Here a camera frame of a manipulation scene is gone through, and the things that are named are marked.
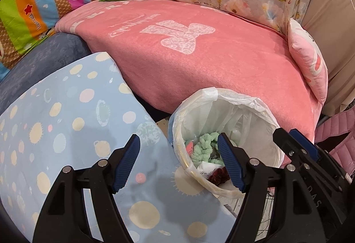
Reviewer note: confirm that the pink quilted jacket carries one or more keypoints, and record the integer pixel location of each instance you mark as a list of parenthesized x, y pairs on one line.
[(341, 129)]

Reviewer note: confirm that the dark red scrunchie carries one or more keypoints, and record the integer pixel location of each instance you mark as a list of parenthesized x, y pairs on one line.
[(219, 176)]

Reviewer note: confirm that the blue-grey cushion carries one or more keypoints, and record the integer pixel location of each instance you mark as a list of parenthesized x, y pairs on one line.
[(50, 60)]

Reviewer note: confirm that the small pink item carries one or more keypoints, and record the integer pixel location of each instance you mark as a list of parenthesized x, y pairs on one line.
[(190, 148)]

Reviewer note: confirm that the light blue dotted cloth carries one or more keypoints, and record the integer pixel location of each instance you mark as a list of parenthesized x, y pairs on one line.
[(69, 121)]

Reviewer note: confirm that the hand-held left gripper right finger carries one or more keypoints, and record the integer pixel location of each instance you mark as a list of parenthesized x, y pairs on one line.
[(230, 165)]

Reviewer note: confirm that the pink and white pillow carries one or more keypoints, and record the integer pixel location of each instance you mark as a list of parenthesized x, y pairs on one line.
[(305, 57)]

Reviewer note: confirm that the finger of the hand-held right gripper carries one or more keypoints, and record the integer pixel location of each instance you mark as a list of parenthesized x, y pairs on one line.
[(306, 143), (288, 146)]

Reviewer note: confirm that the colourful monkey print pillow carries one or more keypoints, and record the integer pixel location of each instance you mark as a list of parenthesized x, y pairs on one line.
[(36, 4)]

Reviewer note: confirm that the trash bin with white liner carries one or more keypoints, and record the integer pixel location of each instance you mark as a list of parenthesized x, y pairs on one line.
[(216, 115)]

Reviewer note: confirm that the beige fabric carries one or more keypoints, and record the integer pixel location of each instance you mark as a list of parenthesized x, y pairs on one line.
[(335, 38)]

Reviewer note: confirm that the green fluffy yarn bundle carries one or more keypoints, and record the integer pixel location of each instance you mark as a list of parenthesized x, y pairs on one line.
[(203, 146)]

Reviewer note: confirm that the white paper card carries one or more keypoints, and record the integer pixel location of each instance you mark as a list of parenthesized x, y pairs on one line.
[(206, 168)]

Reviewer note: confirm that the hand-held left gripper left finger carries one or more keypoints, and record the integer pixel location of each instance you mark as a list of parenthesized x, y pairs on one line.
[(126, 165)]

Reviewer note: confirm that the pink blanket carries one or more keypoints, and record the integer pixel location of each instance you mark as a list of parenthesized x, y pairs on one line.
[(194, 65)]

